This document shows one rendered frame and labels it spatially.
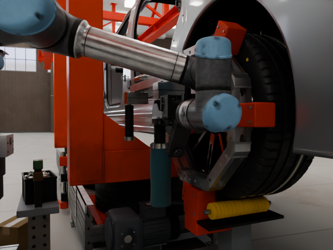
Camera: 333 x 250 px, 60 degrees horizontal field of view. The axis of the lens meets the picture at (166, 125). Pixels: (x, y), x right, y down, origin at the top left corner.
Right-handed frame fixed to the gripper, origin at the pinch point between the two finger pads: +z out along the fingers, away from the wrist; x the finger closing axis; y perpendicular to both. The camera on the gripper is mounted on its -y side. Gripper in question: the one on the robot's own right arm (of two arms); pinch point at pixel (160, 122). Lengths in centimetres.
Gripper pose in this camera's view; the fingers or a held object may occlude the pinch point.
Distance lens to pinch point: 88.3
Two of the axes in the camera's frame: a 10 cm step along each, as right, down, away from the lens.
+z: -4.0, -0.2, 9.2
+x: -9.2, 0.1, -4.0
